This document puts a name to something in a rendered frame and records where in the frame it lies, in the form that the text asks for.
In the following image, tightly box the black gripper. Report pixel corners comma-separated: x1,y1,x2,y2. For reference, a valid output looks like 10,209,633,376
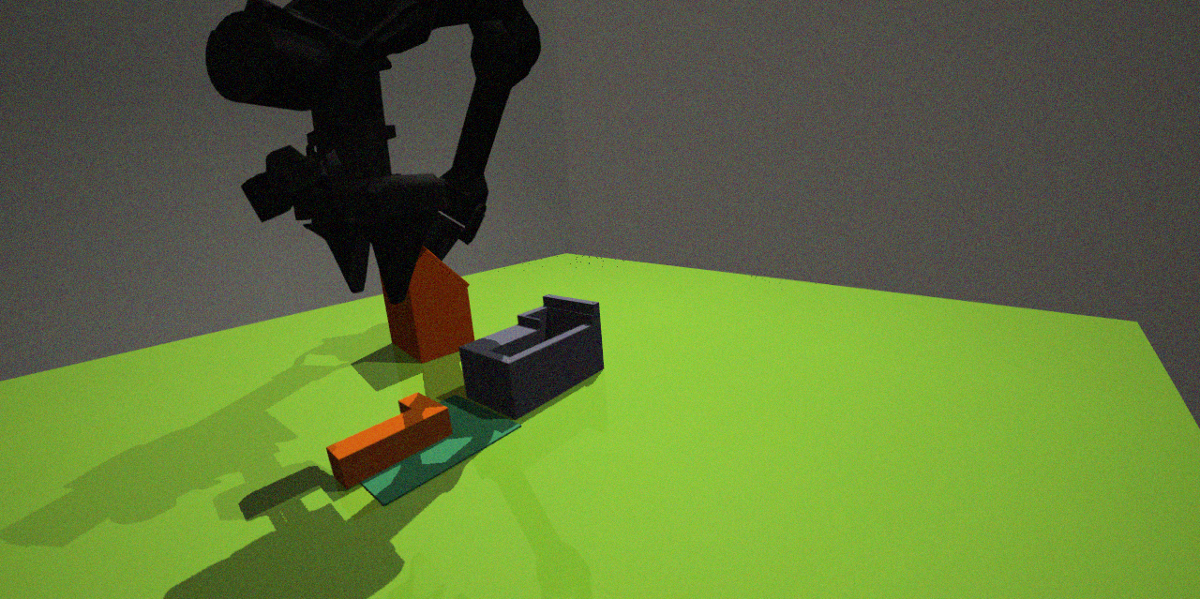
293,110,448,305

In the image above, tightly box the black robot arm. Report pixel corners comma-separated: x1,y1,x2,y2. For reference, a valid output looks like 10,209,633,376
205,0,541,260

